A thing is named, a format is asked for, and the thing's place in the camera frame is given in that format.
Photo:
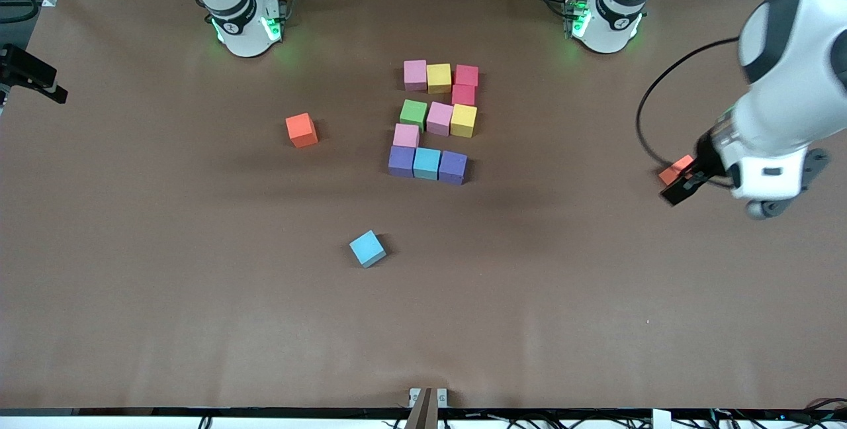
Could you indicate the orange foam cube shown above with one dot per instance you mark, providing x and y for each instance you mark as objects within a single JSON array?
[
  {"x": 675, "y": 169},
  {"x": 301, "y": 130}
]

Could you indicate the grey metal table bracket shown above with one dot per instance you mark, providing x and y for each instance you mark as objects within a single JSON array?
[{"x": 442, "y": 397}]

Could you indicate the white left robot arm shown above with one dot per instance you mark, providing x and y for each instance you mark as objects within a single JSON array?
[{"x": 794, "y": 71}]

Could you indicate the brown paper table cover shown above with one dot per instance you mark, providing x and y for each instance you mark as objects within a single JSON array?
[{"x": 423, "y": 323}]

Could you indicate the brown wooden strip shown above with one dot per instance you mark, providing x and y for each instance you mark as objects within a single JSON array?
[{"x": 423, "y": 412}]

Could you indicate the red foam cube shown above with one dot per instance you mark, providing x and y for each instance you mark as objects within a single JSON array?
[
  {"x": 463, "y": 95},
  {"x": 466, "y": 76}
]

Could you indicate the pink foam cube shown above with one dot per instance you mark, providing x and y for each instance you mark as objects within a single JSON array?
[
  {"x": 439, "y": 118},
  {"x": 405, "y": 135},
  {"x": 415, "y": 75}
]

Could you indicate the blue foam cube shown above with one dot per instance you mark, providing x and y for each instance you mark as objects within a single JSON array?
[
  {"x": 367, "y": 248},
  {"x": 427, "y": 164}
]

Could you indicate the purple foam cube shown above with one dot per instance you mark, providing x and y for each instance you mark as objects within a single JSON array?
[
  {"x": 401, "y": 161},
  {"x": 453, "y": 167}
]

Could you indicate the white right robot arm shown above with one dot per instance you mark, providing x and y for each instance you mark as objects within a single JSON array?
[{"x": 241, "y": 25}]

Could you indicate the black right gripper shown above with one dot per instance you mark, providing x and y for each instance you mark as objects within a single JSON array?
[{"x": 26, "y": 70}]

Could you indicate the yellow foam cube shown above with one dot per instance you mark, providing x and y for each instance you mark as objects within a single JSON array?
[
  {"x": 463, "y": 120},
  {"x": 439, "y": 78}
]

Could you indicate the green foam cube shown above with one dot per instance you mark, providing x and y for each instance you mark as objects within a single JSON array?
[{"x": 413, "y": 114}]

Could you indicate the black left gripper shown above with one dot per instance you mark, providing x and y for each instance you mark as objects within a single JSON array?
[{"x": 705, "y": 163}]

